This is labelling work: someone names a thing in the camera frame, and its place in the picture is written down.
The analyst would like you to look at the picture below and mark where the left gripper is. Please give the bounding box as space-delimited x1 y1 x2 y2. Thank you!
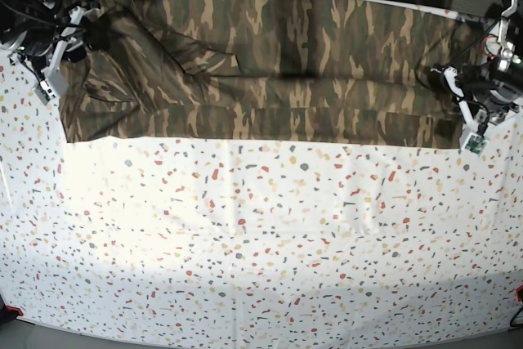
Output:
432 58 522 141

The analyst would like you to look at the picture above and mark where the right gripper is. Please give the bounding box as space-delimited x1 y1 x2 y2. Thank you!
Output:
11 3 100 96

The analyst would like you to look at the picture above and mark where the camouflage T-shirt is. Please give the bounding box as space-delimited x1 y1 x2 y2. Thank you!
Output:
59 0 483 149

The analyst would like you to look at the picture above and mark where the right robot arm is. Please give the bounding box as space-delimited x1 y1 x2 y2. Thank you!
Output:
1 0 100 104

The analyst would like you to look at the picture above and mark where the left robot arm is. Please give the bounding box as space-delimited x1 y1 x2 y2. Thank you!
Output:
431 0 522 154

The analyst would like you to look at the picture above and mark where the red black clamp right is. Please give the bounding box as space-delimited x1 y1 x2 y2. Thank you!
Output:
516 285 523 303

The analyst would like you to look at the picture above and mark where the red black clamp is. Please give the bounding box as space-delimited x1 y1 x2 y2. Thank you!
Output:
516 285 523 303
0 306 23 321

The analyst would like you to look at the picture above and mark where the terrazzo pattern table cloth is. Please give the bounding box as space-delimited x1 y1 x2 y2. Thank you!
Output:
0 0 523 346

